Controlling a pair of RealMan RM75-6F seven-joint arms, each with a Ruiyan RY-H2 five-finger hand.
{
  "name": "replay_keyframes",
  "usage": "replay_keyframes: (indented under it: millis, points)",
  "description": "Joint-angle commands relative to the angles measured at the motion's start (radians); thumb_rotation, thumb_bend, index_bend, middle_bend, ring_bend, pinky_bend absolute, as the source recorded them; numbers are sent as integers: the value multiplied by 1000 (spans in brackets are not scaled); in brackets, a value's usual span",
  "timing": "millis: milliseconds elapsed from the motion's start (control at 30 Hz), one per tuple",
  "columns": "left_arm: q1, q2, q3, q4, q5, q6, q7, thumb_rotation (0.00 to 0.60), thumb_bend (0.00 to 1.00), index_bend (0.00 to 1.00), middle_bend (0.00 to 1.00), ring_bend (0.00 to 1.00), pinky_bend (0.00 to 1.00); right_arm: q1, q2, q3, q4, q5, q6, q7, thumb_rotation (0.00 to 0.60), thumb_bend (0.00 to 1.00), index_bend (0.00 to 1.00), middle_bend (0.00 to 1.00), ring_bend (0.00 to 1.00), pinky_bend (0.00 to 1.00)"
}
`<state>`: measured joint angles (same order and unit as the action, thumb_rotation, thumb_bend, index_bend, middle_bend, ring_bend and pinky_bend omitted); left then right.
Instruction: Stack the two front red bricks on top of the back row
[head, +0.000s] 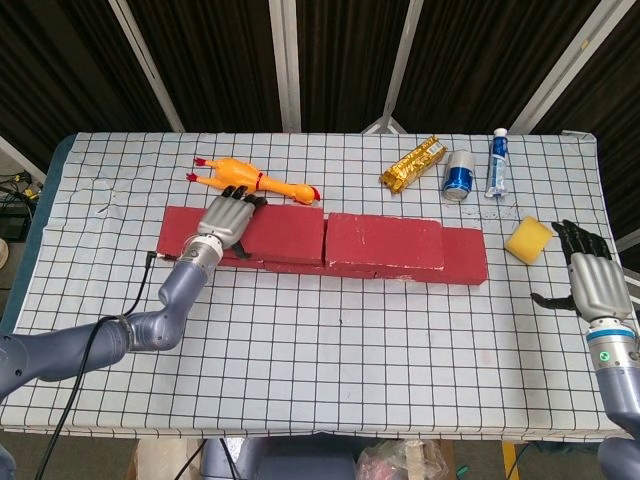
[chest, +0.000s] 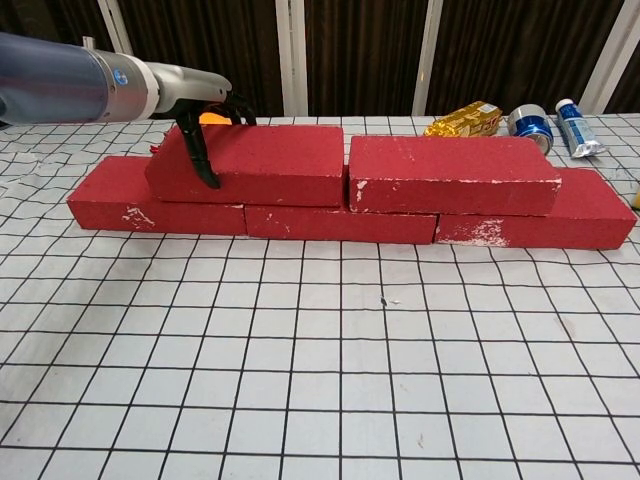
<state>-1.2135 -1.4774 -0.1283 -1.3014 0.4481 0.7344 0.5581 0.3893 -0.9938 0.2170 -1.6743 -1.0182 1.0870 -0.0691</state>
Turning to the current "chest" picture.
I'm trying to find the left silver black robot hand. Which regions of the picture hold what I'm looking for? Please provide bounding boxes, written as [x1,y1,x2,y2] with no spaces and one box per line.
[157,62,259,190]

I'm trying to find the red brick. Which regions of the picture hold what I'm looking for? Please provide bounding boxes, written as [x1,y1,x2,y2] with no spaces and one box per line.
[244,202,439,245]
[144,124,346,209]
[66,155,249,237]
[348,134,562,217]
[433,167,637,251]

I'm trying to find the yellow rubber chicken toy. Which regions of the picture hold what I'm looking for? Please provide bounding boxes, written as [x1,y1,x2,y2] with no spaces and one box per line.
[149,110,237,152]

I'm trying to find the dark brown curtain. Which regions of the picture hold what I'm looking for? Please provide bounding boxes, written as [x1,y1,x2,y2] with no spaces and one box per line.
[0,0,640,126]

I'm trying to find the gold foil snack package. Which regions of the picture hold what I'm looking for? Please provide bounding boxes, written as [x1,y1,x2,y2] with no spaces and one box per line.
[423,100,502,139]

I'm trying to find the blue silver drink can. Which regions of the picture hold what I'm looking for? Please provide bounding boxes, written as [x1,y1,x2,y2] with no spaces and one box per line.
[507,103,556,156]

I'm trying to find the white black grid tablecloth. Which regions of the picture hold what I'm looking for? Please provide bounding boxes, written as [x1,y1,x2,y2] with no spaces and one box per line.
[0,115,640,480]

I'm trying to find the blue white squeeze tube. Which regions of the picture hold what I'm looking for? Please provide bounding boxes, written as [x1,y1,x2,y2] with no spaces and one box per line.
[554,98,607,160]

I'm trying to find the white metal frame pole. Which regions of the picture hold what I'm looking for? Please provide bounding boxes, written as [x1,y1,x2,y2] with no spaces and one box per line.
[274,0,309,117]
[412,0,446,116]
[579,0,640,115]
[97,0,139,57]

